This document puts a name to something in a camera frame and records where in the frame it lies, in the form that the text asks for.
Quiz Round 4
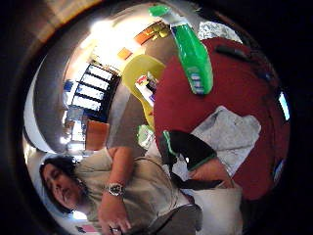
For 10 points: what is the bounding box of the silver wristwatch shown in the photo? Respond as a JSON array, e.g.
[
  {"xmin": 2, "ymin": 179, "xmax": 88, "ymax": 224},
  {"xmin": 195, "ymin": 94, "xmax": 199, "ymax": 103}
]
[{"xmin": 105, "ymin": 182, "xmax": 127, "ymax": 198}]

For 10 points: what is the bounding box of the crumpled silver foil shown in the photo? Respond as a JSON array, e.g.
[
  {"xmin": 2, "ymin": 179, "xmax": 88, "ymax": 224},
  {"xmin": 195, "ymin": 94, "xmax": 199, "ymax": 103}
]
[{"xmin": 197, "ymin": 21, "xmax": 245, "ymax": 45}]

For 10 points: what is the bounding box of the grey cleaning cloth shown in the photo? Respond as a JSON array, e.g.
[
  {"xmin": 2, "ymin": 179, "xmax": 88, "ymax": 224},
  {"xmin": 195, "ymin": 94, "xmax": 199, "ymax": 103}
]
[{"xmin": 145, "ymin": 105, "xmax": 262, "ymax": 181}]

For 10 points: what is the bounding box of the colourful box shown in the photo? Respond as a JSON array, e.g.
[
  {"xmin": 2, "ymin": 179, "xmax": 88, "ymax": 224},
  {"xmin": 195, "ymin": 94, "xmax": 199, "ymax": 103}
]
[{"xmin": 134, "ymin": 72, "xmax": 158, "ymax": 108}]

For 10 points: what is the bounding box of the orange wall picture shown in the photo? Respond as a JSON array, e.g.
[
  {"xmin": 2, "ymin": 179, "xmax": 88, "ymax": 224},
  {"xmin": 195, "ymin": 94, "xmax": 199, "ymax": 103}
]
[{"xmin": 133, "ymin": 21, "xmax": 171, "ymax": 46}]

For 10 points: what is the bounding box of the green spray bottle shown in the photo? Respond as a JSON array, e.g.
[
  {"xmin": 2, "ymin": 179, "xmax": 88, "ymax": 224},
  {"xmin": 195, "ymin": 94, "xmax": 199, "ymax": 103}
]
[{"xmin": 148, "ymin": 3, "xmax": 215, "ymax": 96}]

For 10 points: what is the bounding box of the window with dark frame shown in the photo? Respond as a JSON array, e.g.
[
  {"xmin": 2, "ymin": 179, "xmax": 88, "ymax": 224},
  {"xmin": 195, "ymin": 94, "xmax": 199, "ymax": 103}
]
[{"xmin": 69, "ymin": 63, "xmax": 121, "ymax": 121}]

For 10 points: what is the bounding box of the small orange square picture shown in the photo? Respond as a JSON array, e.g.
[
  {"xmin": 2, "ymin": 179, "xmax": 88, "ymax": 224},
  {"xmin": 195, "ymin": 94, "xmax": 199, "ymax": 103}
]
[{"xmin": 116, "ymin": 46, "xmax": 134, "ymax": 61}]

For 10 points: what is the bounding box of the green and white packet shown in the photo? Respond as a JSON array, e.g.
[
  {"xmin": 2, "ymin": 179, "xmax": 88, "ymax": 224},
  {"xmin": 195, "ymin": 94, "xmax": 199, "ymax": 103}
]
[{"xmin": 136, "ymin": 123, "xmax": 157, "ymax": 150}]

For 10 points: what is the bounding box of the bright screen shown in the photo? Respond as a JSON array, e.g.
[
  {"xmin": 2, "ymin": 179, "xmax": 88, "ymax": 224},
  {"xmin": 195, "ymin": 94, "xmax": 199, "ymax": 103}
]
[{"xmin": 278, "ymin": 91, "xmax": 291, "ymax": 122}]

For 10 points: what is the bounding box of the the person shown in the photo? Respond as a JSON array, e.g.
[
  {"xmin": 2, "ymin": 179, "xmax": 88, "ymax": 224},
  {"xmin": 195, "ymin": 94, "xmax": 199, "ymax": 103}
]
[{"xmin": 38, "ymin": 146, "xmax": 203, "ymax": 235}]

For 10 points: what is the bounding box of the orange board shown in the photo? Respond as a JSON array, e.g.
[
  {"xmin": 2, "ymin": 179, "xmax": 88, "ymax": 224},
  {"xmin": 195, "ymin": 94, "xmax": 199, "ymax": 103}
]
[{"xmin": 84, "ymin": 119, "xmax": 111, "ymax": 152}]

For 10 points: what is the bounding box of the yellow plastic chair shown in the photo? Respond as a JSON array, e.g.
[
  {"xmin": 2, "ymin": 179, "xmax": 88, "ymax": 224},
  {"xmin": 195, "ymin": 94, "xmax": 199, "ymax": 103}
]
[{"xmin": 121, "ymin": 53, "xmax": 167, "ymax": 132}]

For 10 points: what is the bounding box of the black remote control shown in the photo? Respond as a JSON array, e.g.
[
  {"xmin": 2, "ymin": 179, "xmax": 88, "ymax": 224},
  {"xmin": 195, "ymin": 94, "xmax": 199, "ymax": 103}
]
[{"xmin": 214, "ymin": 43, "xmax": 252, "ymax": 63}]

